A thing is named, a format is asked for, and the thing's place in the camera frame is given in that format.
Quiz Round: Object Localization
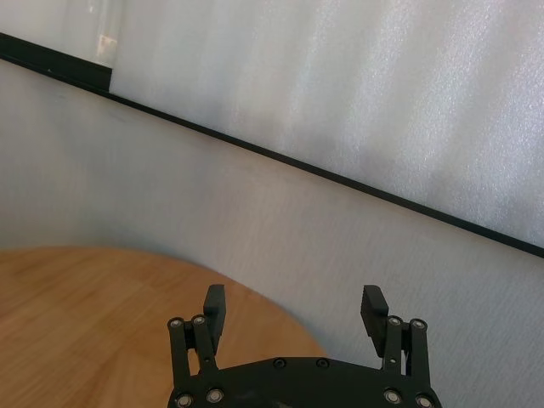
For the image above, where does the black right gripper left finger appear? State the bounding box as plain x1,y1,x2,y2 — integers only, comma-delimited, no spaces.
166,284,228,382

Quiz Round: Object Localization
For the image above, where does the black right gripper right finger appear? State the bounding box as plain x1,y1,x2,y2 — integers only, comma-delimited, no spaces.
360,284,432,378

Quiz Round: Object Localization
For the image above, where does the black wall rail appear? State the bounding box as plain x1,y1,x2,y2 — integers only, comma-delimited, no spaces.
0,31,544,259

